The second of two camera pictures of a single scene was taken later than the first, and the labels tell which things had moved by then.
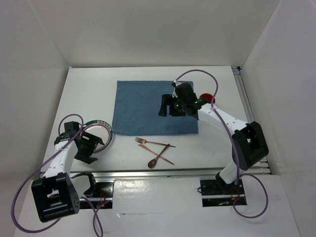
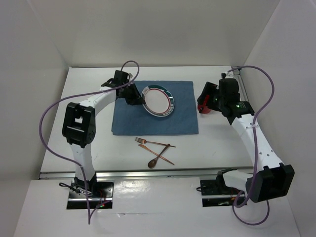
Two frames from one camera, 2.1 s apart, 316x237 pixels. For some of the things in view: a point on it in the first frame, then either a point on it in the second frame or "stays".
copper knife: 157,154 stays
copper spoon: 152,163 stays
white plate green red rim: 101,129 -> 159,101
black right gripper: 166,100 -> 210,89
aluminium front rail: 161,174 stays
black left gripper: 93,141 -> 136,99
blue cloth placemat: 137,108 stays
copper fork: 143,141 stays
